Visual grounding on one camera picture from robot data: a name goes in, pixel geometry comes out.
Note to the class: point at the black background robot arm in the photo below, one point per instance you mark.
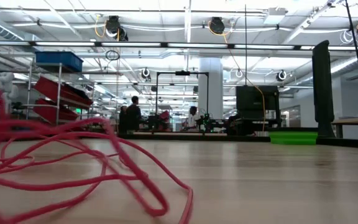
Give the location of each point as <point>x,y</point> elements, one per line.
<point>206,123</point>

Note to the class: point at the person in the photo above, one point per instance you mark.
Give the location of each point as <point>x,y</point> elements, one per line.
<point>134,116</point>
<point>122,121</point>
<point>194,118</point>

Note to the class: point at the white building column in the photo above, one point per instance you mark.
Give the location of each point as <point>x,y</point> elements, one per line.
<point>210,87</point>

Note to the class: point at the black cabinet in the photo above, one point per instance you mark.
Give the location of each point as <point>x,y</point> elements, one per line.
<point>256,99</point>

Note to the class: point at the green plastic tray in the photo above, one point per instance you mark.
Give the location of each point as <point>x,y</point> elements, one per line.
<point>292,138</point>

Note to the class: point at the metal shelf rack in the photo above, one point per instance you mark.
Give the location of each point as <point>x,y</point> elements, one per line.
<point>59,93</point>

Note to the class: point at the red shelf bin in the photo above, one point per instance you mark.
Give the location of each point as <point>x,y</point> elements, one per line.
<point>48,112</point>
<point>48,88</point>

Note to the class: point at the blue storage bin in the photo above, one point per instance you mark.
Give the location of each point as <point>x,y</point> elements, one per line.
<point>57,60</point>

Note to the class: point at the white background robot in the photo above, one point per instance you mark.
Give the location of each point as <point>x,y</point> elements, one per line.
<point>9,81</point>

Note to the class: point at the wooden top workbench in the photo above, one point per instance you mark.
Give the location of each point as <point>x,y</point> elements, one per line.
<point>353,120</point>

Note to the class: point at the black background rig frame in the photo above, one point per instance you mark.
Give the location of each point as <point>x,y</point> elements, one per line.
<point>182,73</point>

